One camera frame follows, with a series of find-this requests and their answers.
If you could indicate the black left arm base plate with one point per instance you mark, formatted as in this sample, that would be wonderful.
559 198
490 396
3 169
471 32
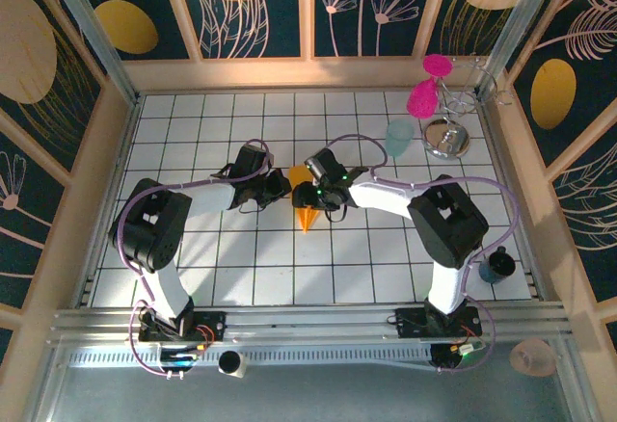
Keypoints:
216 321

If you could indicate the clear pink glass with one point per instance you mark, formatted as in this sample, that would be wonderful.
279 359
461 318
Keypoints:
532 357

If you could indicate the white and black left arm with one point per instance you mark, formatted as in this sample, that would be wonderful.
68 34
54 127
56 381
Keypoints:
164 287

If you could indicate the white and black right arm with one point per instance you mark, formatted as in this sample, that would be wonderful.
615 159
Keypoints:
446 282

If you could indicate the orange square paper sheet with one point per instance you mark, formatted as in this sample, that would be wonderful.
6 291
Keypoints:
307 217

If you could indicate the frosted teal plastic cup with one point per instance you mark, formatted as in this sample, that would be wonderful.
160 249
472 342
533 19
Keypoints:
399 138

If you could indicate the oval pink sponge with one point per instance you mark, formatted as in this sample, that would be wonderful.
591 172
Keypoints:
423 100

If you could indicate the dark blue mug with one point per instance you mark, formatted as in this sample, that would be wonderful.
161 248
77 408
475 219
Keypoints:
496 265

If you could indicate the round pink sponge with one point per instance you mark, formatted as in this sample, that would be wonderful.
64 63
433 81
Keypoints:
437 65

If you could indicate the aluminium frame post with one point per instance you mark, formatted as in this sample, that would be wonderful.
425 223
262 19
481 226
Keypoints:
91 32
518 22

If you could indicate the aluminium mounting rail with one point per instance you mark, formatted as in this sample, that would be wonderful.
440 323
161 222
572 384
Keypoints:
313 321

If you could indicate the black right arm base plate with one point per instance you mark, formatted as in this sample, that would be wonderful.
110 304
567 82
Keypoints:
407 320

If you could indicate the slotted metal strip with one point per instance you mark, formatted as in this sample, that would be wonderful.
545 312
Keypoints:
313 357

